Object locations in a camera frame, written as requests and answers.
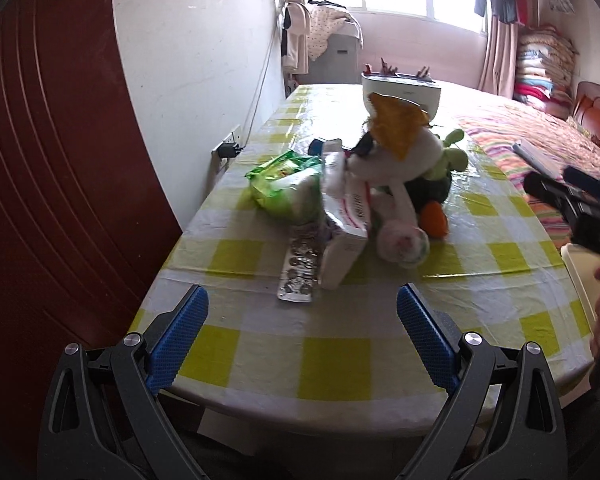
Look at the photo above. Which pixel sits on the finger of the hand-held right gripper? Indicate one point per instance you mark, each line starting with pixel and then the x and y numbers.
pixel 550 195
pixel 587 184

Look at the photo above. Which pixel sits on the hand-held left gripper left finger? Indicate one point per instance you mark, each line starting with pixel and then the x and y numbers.
pixel 180 340

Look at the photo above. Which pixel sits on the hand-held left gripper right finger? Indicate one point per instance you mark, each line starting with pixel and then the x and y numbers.
pixel 425 340

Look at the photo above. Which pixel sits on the cream plastic bin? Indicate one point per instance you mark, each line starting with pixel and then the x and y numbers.
pixel 580 280

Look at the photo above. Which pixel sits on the green plush toy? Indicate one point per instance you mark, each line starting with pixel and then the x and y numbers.
pixel 432 190

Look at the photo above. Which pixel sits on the white cardboard medicine box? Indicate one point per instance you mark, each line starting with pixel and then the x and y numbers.
pixel 342 255

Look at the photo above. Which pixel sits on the silver pill blister pack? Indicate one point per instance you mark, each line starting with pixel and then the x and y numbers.
pixel 300 270

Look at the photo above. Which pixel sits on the white plush toy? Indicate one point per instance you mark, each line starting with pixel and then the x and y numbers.
pixel 415 160

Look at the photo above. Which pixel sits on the green plastic packet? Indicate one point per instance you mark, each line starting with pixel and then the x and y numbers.
pixel 267 175

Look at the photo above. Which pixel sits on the white labelled bottle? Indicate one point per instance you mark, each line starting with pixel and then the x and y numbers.
pixel 335 175

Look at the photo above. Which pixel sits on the small bottle with blue cap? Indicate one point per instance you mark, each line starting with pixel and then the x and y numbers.
pixel 325 146

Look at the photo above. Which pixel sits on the white flat box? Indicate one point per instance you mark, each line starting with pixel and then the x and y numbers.
pixel 535 157

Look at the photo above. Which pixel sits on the floral pillow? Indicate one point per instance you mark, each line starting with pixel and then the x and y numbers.
pixel 580 125

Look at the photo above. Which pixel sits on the bed with striped sheet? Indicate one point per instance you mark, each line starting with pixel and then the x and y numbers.
pixel 510 130

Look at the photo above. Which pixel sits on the wooden headboard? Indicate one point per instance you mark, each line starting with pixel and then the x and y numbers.
pixel 597 105

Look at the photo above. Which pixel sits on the yellow checked tablecloth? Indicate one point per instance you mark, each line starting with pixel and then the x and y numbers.
pixel 330 360

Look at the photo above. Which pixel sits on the stack of folded blankets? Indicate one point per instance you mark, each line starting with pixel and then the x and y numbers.
pixel 545 65

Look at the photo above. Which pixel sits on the white desktop organiser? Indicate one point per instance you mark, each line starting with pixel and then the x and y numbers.
pixel 410 95

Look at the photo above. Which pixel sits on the black charger plug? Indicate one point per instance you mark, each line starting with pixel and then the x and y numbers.
pixel 229 150

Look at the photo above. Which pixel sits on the red wooden door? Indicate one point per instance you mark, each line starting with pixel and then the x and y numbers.
pixel 55 160

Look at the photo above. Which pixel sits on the white washing machine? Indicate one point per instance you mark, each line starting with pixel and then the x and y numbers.
pixel 337 60

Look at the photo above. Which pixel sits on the dotted white cloth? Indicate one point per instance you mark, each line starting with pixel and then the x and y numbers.
pixel 325 22

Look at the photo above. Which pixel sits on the hanging white garment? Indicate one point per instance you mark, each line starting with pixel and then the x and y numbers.
pixel 294 40

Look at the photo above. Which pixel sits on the wall power socket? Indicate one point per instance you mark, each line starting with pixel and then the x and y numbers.
pixel 225 165

